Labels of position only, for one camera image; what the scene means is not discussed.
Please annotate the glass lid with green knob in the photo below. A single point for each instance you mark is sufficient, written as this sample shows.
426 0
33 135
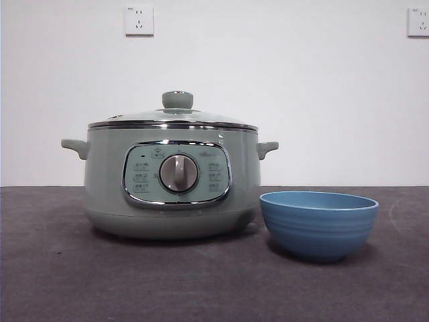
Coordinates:
177 100

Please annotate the pale green electric steamer pot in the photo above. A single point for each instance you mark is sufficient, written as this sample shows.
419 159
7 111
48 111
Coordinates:
107 188

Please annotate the blue ribbed bowl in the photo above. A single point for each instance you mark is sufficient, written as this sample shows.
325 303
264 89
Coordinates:
320 231

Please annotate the white wall socket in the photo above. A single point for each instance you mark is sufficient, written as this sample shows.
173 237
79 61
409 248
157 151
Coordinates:
139 20
419 22

